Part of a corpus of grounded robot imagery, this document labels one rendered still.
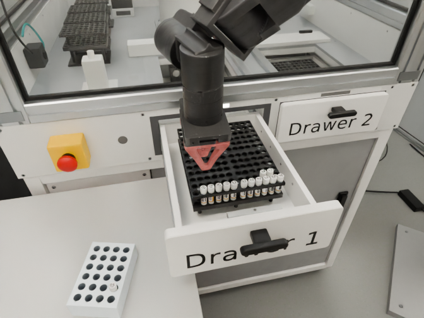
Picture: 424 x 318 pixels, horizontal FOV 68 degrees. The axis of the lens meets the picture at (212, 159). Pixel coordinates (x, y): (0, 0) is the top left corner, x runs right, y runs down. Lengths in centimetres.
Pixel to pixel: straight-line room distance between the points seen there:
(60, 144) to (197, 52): 43
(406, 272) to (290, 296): 54
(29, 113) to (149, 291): 43
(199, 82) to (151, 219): 40
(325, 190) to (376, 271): 68
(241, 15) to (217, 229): 29
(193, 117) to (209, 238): 19
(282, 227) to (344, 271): 113
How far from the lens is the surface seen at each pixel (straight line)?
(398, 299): 162
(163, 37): 47
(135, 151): 78
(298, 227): 54
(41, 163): 83
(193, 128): 44
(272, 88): 77
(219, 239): 50
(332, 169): 105
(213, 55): 39
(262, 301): 147
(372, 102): 91
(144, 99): 70
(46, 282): 70
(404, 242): 182
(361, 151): 106
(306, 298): 151
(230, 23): 40
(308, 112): 82
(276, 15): 41
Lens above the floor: 131
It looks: 40 degrees down
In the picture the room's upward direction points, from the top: straight up
